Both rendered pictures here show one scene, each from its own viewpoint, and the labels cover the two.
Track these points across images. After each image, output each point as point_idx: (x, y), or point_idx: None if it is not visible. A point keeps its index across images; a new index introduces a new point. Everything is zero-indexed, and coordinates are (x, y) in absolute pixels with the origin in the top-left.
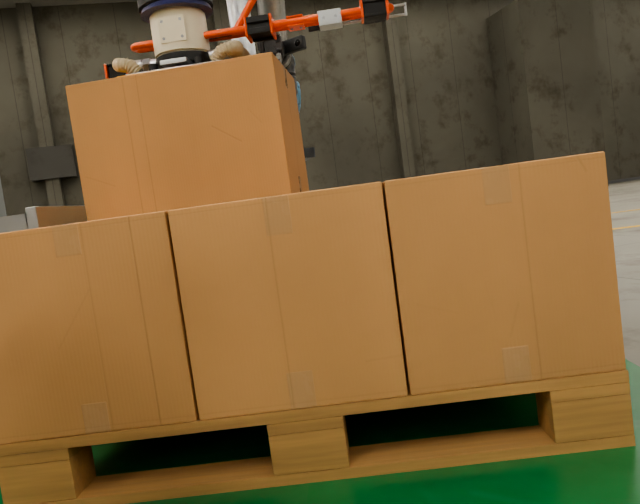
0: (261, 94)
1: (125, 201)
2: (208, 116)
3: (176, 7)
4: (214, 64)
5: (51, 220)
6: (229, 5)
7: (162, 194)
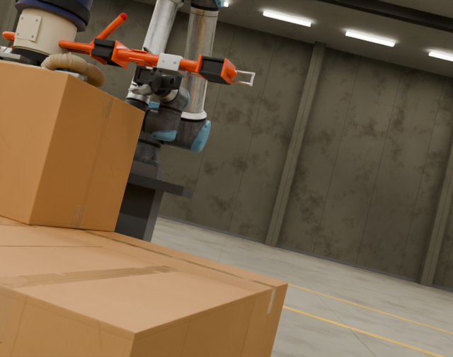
0: (44, 111)
1: None
2: None
3: (40, 10)
4: (19, 68)
5: None
6: (148, 30)
7: None
